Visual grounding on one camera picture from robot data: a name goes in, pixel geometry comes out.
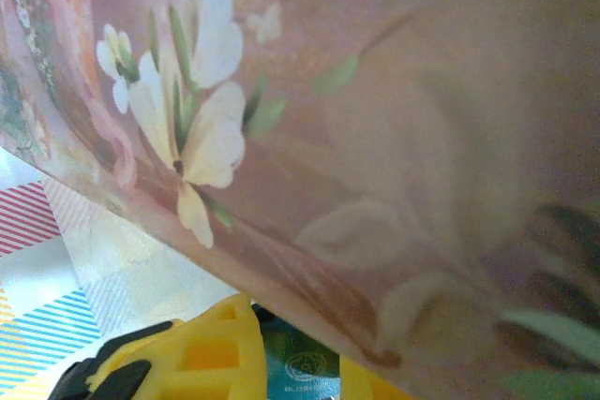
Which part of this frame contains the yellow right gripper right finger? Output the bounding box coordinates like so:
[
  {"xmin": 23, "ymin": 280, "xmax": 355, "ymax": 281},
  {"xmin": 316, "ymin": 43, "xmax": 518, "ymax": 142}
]
[{"xmin": 337, "ymin": 353, "xmax": 414, "ymax": 400}]

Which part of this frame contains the pink decorated tin box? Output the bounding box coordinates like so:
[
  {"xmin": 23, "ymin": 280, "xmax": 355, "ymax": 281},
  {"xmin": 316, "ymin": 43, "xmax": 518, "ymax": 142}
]
[{"xmin": 0, "ymin": 0, "xmax": 600, "ymax": 400}]

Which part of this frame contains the small blue padlock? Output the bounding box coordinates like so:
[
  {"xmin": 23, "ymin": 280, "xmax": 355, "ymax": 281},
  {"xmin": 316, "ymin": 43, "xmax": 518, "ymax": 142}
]
[{"xmin": 255, "ymin": 305, "xmax": 341, "ymax": 400}]

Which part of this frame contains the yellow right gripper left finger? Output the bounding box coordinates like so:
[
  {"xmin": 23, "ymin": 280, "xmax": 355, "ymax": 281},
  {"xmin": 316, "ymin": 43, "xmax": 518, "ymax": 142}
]
[{"xmin": 53, "ymin": 291, "xmax": 269, "ymax": 400}]

